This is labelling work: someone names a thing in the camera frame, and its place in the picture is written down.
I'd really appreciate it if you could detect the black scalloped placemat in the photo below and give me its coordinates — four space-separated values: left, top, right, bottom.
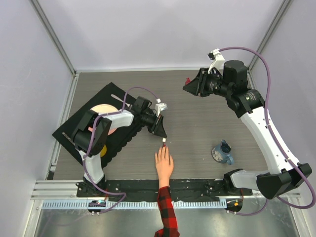
52 82 143 167

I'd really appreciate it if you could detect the red plaid sleeve forearm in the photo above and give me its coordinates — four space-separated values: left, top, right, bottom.
155 187 180 237

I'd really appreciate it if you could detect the white cable duct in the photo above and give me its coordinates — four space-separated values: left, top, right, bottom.
42 199 227 209

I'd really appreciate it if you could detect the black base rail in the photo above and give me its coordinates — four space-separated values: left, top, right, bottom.
76 179 252 197

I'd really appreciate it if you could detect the red nail polish bottle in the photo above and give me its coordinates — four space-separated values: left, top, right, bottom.
185 78 191 85

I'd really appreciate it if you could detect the mannequin hand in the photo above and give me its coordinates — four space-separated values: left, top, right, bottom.
155 145 174 189

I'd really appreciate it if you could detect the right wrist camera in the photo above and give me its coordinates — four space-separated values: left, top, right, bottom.
208 48 225 74

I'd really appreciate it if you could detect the blue ceramic mug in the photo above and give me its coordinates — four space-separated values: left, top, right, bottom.
211 139 234 165

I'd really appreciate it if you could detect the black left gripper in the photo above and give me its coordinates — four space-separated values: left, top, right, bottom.
140 112 167 138

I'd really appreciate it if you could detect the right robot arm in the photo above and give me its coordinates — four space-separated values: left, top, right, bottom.
183 60 312 199

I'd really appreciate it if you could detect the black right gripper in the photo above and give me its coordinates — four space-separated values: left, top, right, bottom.
184 68 233 98

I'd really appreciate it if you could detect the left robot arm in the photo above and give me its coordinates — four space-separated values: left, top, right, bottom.
72 96 167 197

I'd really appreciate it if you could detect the pink and cream plate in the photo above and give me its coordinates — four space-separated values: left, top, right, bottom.
88 104 118 135

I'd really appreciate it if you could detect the yellow cup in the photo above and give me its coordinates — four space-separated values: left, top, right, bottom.
100 145 107 158

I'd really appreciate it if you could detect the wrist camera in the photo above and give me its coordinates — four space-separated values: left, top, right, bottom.
208 48 225 74
155 99 167 117

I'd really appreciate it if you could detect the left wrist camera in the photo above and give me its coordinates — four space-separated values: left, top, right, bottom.
155 99 167 117

